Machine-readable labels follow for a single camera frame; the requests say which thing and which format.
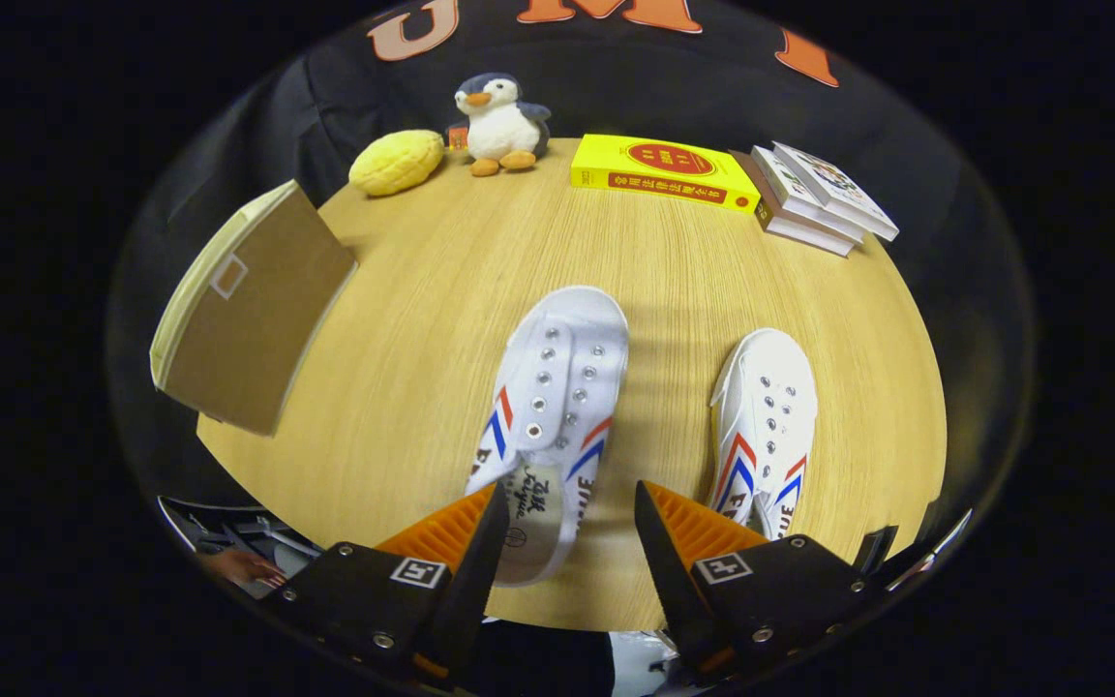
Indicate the penguin plush toy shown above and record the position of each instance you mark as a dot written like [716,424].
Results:
[499,131]

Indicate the brown cover book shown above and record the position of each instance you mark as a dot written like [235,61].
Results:
[749,179]

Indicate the white shoe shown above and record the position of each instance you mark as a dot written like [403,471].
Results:
[770,387]
[557,358]

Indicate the yellow book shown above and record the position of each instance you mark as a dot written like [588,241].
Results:
[616,160]

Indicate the white illustrated book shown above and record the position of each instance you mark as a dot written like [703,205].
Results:
[838,189]
[790,189]

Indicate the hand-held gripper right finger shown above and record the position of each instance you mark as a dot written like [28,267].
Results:
[669,581]

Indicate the brown fabric storage box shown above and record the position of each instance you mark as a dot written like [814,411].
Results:
[257,319]

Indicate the yellow round plush cushion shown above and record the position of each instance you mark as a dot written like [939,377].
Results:
[393,163]

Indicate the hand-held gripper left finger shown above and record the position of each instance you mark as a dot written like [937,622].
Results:
[475,590]

